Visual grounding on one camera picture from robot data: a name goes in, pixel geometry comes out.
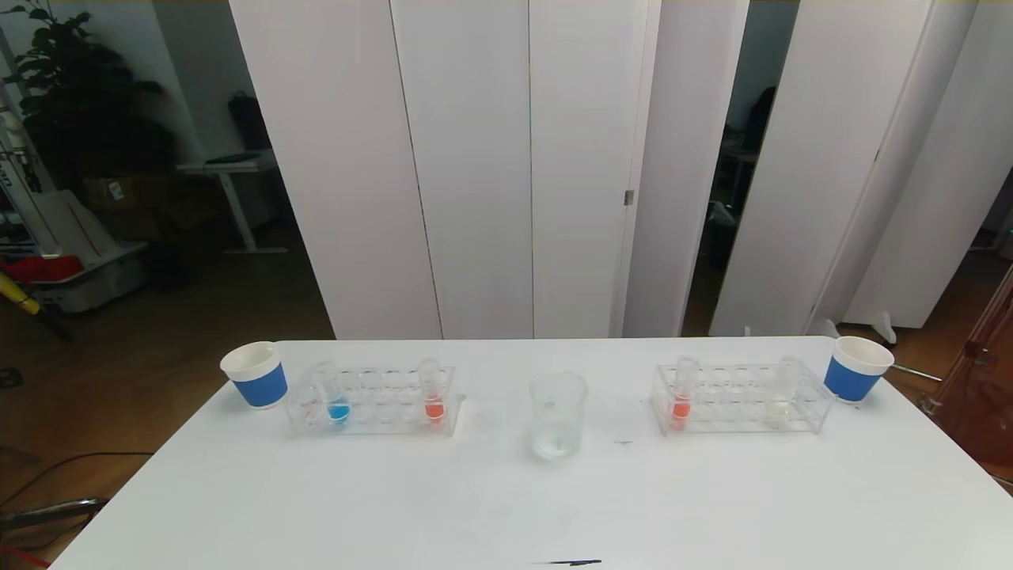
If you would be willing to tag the yellow tool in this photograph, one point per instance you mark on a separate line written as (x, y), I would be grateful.
(20, 297)

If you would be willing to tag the brown cardboard box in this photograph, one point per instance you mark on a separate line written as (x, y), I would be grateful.
(130, 194)

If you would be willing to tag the grey metal floor bar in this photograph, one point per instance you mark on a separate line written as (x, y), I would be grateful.
(55, 511)

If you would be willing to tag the reddish brown metal stand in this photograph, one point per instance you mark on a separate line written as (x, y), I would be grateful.
(981, 396)

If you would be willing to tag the dark green potted plant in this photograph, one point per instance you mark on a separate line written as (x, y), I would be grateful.
(79, 95)

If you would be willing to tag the white office desk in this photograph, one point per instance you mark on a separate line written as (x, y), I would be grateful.
(229, 166)

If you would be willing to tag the clear acrylic test tube rack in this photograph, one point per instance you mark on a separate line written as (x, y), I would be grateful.
(380, 413)
(736, 405)

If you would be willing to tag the red pigment test tube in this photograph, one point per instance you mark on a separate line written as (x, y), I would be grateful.
(434, 409)
(681, 412)

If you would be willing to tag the clear plastic beaker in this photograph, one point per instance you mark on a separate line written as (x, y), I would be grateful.
(558, 439)

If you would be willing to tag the blue pigment test tube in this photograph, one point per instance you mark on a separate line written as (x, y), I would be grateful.
(338, 412)

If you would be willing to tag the blue sleeved white paper cup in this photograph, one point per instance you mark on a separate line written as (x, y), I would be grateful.
(261, 388)
(851, 381)

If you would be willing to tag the pale yellow pigment test tube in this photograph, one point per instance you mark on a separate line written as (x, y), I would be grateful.
(779, 412)

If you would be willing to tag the white upright machine column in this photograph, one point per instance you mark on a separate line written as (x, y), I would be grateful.
(12, 134)

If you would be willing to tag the white machine base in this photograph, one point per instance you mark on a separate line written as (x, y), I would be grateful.
(71, 226)

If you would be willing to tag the black bag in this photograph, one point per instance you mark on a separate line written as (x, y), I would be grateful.
(249, 123)

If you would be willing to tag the white folding partition screen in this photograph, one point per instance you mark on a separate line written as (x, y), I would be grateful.
(475, 158)
(823, 158)

